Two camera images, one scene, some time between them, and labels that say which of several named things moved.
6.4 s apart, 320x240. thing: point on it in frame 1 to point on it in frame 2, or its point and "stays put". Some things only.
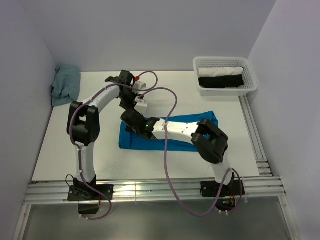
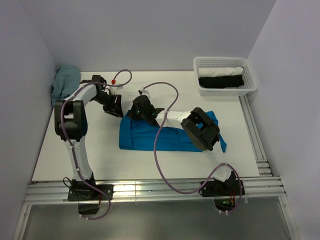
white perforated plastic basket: x=250 y=84 stays put
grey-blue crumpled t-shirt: x=65 y=88 stays put
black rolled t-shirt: x=221 y=81 stays put
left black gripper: x=132 y=105 to x=114 y=108
